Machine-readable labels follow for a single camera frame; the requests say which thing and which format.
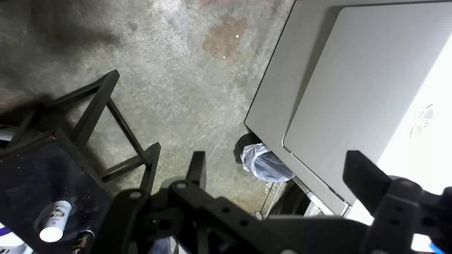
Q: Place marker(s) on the black wooden stool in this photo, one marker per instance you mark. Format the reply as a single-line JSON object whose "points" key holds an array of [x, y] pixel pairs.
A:
{"points": [[33, 178]]}

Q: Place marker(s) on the small dark bottle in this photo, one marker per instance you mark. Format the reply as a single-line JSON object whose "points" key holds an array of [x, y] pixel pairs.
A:
{"points": [[85, 240]]}

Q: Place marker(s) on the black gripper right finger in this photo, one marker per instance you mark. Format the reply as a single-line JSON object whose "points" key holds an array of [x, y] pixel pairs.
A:
{"points": [[367, 178]]}

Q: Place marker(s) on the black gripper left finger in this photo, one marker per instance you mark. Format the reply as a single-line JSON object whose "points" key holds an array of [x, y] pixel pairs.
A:
{"points": [[198, 169]]}

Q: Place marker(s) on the trash bin with plastic bag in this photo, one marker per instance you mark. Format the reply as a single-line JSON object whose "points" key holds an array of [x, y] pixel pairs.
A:
{"points": [[266, 162]]}

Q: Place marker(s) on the white grey washer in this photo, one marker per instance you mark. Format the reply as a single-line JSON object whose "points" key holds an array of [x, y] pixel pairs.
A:
{"points": [[358, 93]]}

